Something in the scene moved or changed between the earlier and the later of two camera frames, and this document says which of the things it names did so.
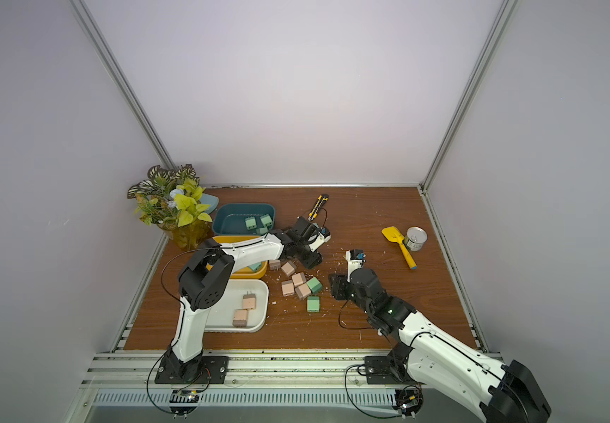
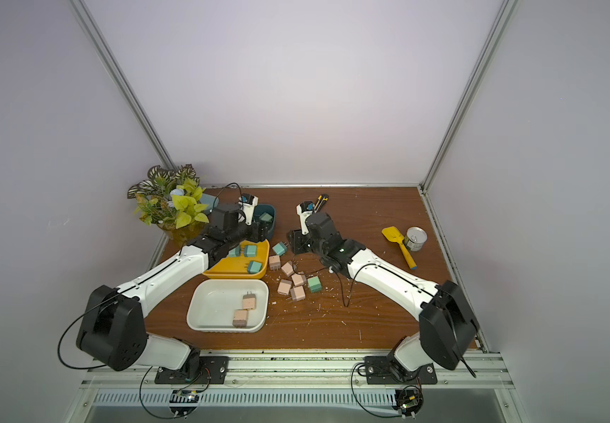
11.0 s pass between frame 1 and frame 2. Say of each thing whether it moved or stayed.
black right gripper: moved
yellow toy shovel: stayed
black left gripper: moved
